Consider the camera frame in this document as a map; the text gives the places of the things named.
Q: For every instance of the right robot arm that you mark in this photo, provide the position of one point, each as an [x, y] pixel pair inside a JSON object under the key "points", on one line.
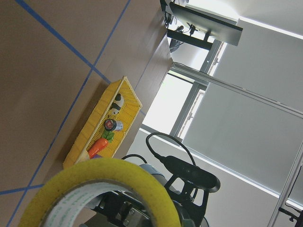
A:
{"points": [[119, 169]]}

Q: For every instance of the yellow plastic basket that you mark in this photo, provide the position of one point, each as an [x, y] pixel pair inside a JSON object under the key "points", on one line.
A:
{"points": [[94, 126]]}

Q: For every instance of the toy panda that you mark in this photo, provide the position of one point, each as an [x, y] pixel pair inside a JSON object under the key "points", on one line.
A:
{"points": [[117, 104]]}

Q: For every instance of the orange toy carrot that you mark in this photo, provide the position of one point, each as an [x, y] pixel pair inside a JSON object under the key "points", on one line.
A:
{"points": [[100, 144]]}

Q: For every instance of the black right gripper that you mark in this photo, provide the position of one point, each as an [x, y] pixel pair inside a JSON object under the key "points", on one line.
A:
{"points": [[147, 202]]}

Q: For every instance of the yellow tape roll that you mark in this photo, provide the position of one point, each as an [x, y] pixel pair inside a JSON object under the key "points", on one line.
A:
{"points": [[61, 199]]}

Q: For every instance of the small can with black lid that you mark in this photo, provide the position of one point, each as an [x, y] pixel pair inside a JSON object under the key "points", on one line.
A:
{"points": [[113, 125]]}

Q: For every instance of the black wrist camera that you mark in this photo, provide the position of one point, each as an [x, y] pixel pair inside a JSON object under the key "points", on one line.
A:
{"points": [[191, 173]]}

